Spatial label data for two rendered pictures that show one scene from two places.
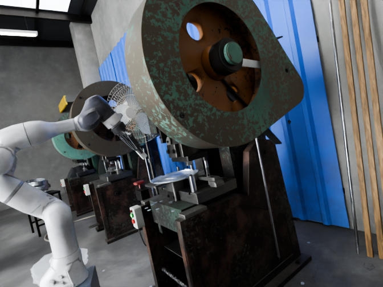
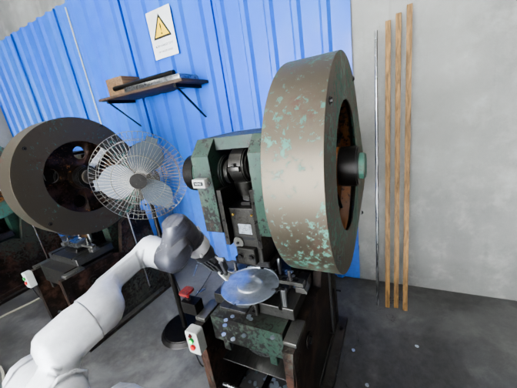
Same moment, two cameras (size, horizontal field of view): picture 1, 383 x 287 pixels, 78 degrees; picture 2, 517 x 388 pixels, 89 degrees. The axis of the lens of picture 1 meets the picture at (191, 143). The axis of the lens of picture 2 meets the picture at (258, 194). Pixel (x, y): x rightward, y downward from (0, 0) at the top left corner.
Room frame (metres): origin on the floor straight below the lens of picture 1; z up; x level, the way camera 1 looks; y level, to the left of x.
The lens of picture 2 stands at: (0.38, 0.54, 1.57)
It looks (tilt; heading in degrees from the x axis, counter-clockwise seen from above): 17 degrees down; 333
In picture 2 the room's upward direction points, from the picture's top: 9 degrees counter-clockwise
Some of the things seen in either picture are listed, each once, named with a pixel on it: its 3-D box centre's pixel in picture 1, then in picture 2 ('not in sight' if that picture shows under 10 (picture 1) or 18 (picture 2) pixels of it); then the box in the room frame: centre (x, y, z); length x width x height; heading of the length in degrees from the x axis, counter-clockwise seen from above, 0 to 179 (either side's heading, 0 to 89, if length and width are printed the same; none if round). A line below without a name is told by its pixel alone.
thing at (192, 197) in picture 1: (195, 187); (263, 287); (1.49, 0.03, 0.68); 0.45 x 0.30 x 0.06; 35
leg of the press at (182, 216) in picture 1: (248, 221); (321, 313); (1.35, -0.23, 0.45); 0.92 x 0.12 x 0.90; 125
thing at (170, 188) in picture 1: (170, 189); (247, 302); (1.40, 0.18, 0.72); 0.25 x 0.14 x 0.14; 125
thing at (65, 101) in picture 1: (79, 102); not in sight; (6.80, 2.86, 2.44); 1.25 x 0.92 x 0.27; 35
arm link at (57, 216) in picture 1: (61, 228); not in sight; (1.07, 0.66, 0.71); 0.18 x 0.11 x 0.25; 35
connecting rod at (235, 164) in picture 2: not in sight; (246, 182); (1.49, 0.03, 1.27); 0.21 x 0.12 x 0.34; 125
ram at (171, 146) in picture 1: (178, 132); (250, 230); (1.47, 0.07, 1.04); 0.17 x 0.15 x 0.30; 125
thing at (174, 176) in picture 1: (174, 176); (249, 284); (1.42, 0.14, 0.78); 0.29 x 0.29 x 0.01
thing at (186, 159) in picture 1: (189, 158); (258, 256); (1.50, 0.03, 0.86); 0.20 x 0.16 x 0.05; 35
